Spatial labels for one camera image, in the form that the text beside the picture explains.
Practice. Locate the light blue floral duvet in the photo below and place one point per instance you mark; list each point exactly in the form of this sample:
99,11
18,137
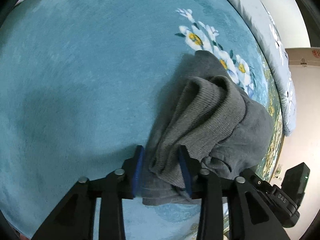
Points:
261,24

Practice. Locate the teal floral bed blanket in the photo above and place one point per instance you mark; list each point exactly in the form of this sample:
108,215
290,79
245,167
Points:
83,81

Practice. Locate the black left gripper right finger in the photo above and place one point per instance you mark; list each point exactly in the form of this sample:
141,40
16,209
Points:
237,208

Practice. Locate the grey sweatshirt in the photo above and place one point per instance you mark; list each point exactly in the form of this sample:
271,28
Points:
219,124

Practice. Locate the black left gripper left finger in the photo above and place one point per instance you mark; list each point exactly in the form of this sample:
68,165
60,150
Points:
73,217

